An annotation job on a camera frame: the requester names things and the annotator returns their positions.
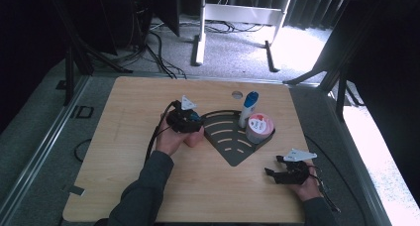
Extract person's left hand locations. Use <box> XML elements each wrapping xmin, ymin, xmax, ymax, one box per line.
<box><xmin>155</xmin><ymin>115</ymin><xmax>186</xmax><ymax>157</ymax></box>

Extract dark computer tower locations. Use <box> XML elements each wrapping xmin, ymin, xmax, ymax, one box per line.
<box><xmin>95</xmin><ymin>0</ymin><xmax>154</xmax><ymax>56</ymax></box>

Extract white desk frame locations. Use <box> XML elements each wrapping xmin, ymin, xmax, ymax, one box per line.
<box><xmin>190</xmin><ymin>0</ymin><xmax>293</xmax><ymax>73</ymax></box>

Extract cables under white desk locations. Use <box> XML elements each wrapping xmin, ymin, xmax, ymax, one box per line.
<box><xmin>204</xmin><ymin>19</ymin><xmax>265</xmax><ymax>35</ymax></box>

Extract black cable loop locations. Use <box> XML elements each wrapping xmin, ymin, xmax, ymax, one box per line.
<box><xmin>73</xmin><ymin>138</ymin><xmax>93</xmax><ymax>164</ymax></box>

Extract left hand-held gripper cable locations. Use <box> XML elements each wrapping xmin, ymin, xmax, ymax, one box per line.
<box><xmin>144</xmin><ymin>100</ymin><xmax>181</xmax><ymax>165</ymax></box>

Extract grey tape strip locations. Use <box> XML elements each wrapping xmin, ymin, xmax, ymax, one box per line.
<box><xmin>61</xmin><ymin>183</ymin><xmax>86</xmax><ymax>197</ymax></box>

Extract black metal stand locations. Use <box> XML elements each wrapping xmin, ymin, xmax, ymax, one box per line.
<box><xmin>48</xmin><ymin>0</ymin><xmax>134</xmax><ymax>107</ymax></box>
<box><xmin>282</xmin><ymin>0</ymin><xmax>366</xmax><ymax>119</ymax></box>

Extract black slotted corner shelf rack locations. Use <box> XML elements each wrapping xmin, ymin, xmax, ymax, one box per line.
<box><xmin>201</xmin><ymin>109</ymin><xmax>276</xmax><ymax>169</ymax></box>

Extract black floor cable bundle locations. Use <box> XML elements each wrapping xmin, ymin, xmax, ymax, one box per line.
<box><xmin>145</xmin><ymin>30</ymin><xmax>188</xmax><ymax>80</ymax></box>

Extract white bottle with blue cap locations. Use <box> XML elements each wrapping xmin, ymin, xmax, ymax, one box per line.
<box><xmin>238</xmin><ymin>90</ymin><xmax>261</xmax><ymax>130</ymax></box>

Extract person's right hand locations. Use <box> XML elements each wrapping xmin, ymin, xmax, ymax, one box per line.
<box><xmin>290</xmin><ymin>165</ymin><xmax>323</xmax><ymax>202</ymax></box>

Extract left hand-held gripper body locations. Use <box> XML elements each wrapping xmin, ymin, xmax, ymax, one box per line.
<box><xmin>165</xmin><ymin>94</ymin><xmax>198</xmax><ymax>134</ymax></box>

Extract right hand-held gripper cable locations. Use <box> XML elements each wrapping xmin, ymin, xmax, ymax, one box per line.
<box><xmin>303</xmin><ymin>135</ymin><xmax>368</xmax><ymax>226</ymax></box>

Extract aluminium rail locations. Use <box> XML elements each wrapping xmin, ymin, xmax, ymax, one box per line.
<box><xmin>0</xmin><ymin>75</ymin><xmax>91</xmax><ymax>218</ymax></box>
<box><xmin>325</xmin><ymin>90</ymin><xmax>394</xmax><ymax>226</ymax></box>

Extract pink bottle with blue cap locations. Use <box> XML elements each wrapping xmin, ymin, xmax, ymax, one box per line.
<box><xmin>183</xmin><ymin>111</ymin><xmax>205</xmax><ymax>149</ymax></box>

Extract hand-held gripper cable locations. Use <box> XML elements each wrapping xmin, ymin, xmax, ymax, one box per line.
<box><xmin>144</xmin><ymin>100</ymin><xmax>181</xmax><ymax>165</ymax></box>
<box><xmin>303</xmin><ymin>135</ymin><xmax>368</xmax><ymax>226</ymax></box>

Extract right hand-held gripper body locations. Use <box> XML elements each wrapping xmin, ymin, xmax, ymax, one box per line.
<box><xmin>278</xmin><ymin>148</ymin><xmax>318</xmax><ymax>186</ymax></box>

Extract dark curtain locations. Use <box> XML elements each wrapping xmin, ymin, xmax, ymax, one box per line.
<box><xmin>283</xmin><ymin>0</ymin><xmax>345</xmax><ymax>31</ymax></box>

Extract pink jar with white lid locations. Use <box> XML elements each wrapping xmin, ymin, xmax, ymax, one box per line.
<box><xmin>245</xmin><ymin>112</ymin><xmax>275</xmax><ymax>146</ymax></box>

